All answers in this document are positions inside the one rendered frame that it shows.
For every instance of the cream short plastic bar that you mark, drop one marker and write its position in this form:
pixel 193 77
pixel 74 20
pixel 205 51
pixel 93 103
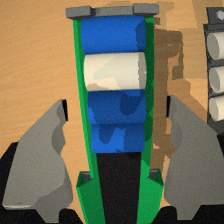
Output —
pixel 216 79
pixel 215 45

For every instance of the cream cylinder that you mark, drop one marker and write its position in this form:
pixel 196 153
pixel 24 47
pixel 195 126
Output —
pixel 216 107
pixel 115 71

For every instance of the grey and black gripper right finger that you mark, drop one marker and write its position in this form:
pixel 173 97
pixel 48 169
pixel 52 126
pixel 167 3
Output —
pixel 194 183

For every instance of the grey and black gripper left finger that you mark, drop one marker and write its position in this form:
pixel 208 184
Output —
pixel 34 181

